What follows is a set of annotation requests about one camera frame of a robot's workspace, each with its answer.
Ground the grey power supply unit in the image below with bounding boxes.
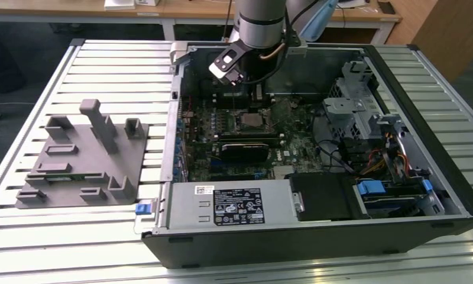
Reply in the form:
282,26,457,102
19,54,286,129
166,182,302,231

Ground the green RAM stick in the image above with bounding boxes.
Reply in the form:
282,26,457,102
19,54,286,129
28,173,104,182

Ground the yellow red wire bundle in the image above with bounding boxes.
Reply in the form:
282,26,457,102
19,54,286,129
359,133,415,180

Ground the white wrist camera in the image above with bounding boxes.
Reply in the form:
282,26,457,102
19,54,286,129
208,48,247,87

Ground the silver chipset heatsink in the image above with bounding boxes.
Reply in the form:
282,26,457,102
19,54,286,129
274,165,297,179

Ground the silver metal drive cage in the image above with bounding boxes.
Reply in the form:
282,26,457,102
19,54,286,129
322,60,382,141

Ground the grey parts rack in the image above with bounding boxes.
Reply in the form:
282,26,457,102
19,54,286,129
15,99,150,210

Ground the black RAM slot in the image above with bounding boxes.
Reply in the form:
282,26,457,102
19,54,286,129
219,136,282,142
219,133,281,138
216,99,275,109
216,93,275,102

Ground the hard disk in blue carrier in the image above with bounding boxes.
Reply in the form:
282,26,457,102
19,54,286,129
354,179,434,220

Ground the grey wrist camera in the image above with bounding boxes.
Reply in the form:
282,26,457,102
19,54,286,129
285,40,310,56

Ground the black PC case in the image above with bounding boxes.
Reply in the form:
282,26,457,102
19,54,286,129
132,40,473,270

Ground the green motherboard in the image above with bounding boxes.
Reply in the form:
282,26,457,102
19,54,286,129
179,94,327,183

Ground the CPU socket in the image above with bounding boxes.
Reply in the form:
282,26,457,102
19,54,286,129
230,108,279,134

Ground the wooden desk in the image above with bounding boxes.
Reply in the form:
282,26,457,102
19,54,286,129
0,0,405,45

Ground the wooden cabinet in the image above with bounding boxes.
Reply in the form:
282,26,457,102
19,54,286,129
386,0,473,83

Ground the black graphics card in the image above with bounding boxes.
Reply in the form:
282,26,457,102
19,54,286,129
219,143,270,163

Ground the grey case latch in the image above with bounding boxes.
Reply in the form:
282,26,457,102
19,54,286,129
168,41,191,65

